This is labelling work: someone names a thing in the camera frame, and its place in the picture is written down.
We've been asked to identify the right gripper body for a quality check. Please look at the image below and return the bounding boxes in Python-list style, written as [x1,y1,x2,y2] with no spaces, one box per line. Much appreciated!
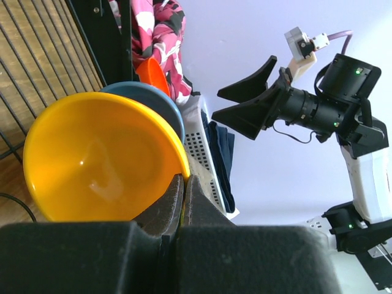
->
[263,67,293,130]

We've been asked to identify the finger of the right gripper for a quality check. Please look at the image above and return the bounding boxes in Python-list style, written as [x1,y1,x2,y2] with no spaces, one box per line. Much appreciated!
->
[217,55,277,103]
[212,87,270,140]

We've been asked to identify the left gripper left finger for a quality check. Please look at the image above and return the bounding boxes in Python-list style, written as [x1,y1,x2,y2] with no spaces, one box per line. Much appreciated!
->
[134,175,184,237]

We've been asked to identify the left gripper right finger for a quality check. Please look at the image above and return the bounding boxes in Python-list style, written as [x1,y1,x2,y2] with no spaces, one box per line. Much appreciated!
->
[181,175,235,227]

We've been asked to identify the orange-yellow bowl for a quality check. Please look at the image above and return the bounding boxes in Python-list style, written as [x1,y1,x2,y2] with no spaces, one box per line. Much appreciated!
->
[23,92,190,222]

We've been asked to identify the red-orange bowl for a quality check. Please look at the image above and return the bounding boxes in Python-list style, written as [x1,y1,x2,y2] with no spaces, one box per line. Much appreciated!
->
[136,57,170,96]

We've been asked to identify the blue bowl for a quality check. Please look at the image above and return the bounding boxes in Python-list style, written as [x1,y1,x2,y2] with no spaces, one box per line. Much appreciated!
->
[100,81,185,143]

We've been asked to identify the black wire dish rack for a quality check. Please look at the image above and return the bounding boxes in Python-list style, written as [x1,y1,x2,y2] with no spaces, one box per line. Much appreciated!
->
[0,0,135,223]

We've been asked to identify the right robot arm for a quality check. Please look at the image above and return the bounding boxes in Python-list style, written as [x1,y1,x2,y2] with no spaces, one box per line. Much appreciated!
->
[212,53,391,291]

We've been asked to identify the blue denim jeans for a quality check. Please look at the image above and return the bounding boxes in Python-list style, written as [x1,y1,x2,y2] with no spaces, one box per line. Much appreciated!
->
[205,121,235,213]

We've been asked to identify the white laundry basket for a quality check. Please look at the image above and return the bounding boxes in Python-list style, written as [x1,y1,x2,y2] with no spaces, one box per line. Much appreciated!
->
[179,96,239,220]

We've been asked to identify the pink camouflage garment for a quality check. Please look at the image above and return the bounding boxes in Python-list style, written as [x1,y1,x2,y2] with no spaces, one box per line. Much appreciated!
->
[108,0,194,104]

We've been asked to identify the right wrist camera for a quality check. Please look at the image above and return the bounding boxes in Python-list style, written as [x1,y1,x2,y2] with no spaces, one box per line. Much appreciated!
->
[284,27,330,82]

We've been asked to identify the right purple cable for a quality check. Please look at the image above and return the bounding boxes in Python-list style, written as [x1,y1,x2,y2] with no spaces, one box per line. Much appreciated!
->
[326,29,353,58]

